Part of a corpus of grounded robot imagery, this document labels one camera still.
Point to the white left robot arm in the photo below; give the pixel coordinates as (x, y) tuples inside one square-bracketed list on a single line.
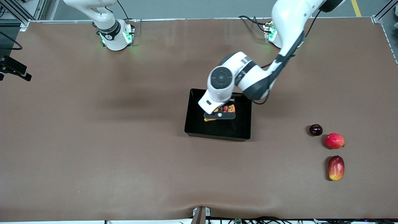
[(289, 18)]

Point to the yellow banana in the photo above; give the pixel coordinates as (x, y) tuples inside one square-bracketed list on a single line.
[(210, 119)]

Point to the grey clamp with brown post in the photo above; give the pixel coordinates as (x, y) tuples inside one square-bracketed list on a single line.
[(200, 216)]

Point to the black rectangular box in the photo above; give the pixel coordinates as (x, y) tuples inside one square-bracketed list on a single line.
[(217, 130)]

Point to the large table cover mat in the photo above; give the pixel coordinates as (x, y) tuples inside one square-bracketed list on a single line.
[(93, 155)]

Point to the red yellow mango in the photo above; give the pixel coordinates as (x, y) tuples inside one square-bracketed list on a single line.
[(336, 168)]

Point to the red yellow apple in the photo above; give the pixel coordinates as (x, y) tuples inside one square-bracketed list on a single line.
[(232, 109)]

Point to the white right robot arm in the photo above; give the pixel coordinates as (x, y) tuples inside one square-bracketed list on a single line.
[(115, 37)]

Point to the dark purple mangosteen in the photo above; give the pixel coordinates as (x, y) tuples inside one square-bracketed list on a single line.
[(316, 130)]

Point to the metal table edge rail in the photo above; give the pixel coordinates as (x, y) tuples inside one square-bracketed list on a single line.
[(202, 18)]

